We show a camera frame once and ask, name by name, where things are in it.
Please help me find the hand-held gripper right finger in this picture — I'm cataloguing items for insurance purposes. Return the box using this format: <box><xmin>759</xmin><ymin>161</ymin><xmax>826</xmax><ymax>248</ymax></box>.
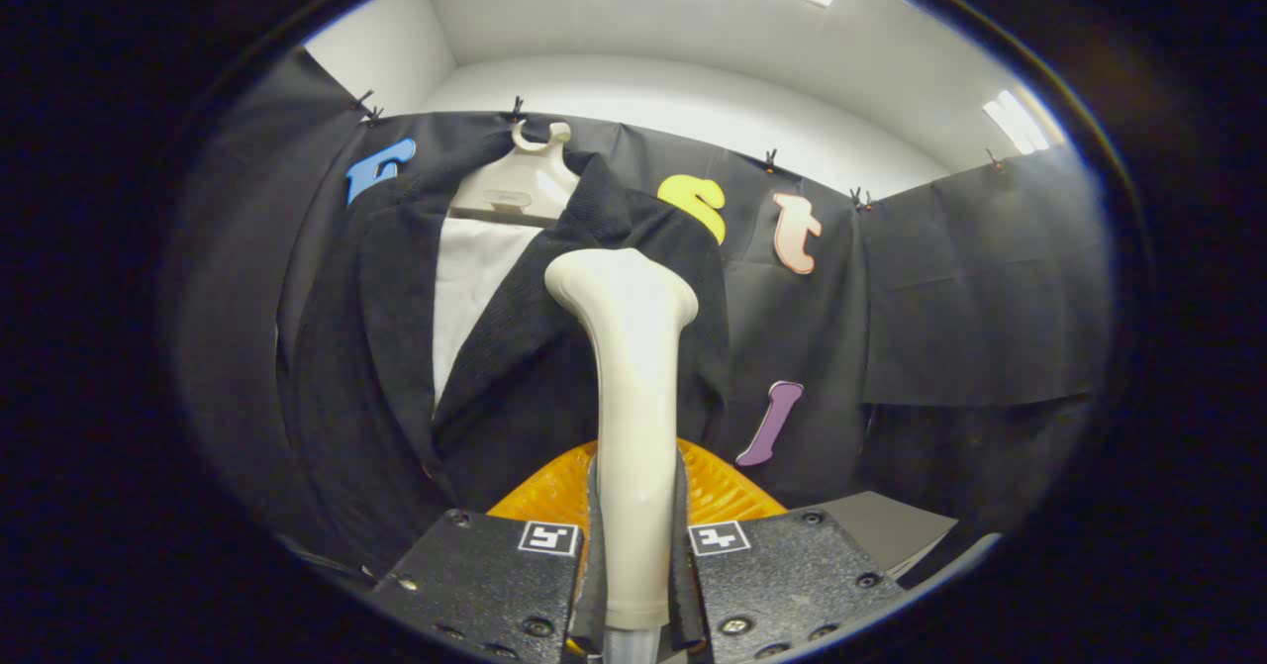
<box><xmin>673</xmin><ymin>438</ymin><xmax>907</xmax><ymax>663</ymax></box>

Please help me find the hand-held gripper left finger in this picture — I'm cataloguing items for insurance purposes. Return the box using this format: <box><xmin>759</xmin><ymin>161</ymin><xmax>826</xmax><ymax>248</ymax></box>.
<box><xmin>366</xmin><ymin>439</ymin><xmax>607</xmax><ymax>664</ymax></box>

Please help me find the black suit jacket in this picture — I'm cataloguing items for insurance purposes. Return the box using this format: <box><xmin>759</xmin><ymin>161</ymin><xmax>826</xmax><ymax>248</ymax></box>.
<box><xmin>275</xmin><ymin>149</ymin><xmax>731</xmax><ymax>581</ymax></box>

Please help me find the white shirt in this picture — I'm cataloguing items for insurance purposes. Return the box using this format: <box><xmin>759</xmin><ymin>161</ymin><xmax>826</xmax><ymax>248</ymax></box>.
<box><xmin>433</xmin><ymin>217</ymin><xmax>545</xmax><ymax>418</ymax></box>

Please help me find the white clothes hanger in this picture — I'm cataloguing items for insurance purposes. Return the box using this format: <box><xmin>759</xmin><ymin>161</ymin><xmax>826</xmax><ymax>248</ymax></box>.
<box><xmin>447</xmin><ymin>120</ymin><xmax>583</xmax><ymax>228</ymax></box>

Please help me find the grey cabinet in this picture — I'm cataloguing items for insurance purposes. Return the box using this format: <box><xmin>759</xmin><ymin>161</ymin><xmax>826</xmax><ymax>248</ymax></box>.
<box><xmin>807</xmin><ymin>491</ymin><xmax>959</xmax><ymax>581</ymax></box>

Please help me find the black backdrop cloth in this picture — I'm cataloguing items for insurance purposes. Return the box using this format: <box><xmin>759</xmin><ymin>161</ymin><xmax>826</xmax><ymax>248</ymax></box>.
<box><xmin>163</xmin><ymin>46</ymin><xmax>1115</xmax><ymax>566</ymax></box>

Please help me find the row of black clips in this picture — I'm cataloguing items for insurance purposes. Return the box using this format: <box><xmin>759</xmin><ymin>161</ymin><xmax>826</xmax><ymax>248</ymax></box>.
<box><xmin>351</xmin><ymin>90</ymin><xmax>1006</xmax><ymax>212</ymax></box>

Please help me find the small ceiling light panel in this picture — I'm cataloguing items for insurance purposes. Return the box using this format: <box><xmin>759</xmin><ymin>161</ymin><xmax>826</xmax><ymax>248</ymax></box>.
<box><xmin>982</xmin><ymin>88</ymin><xmax>1052</xmax><ymax>155</ymax></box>

